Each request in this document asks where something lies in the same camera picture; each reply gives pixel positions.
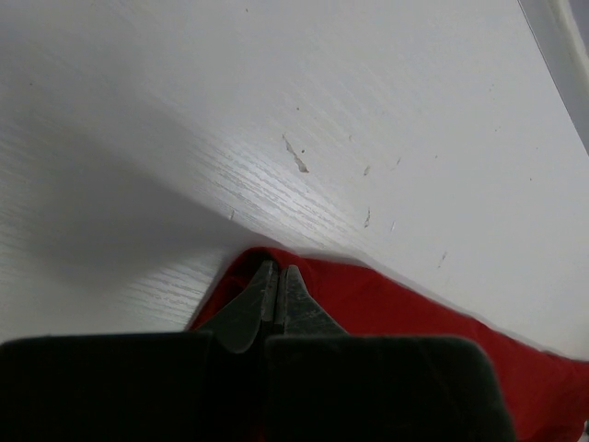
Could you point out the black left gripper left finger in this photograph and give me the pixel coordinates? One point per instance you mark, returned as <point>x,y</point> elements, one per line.
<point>198,385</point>

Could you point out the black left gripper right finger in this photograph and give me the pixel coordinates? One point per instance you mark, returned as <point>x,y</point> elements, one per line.
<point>324,384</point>

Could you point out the red t shirt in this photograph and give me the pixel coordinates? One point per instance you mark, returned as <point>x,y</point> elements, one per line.
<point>546,394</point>

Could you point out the aluminium back table rail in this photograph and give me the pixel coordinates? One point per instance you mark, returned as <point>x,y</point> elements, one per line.
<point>565,54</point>

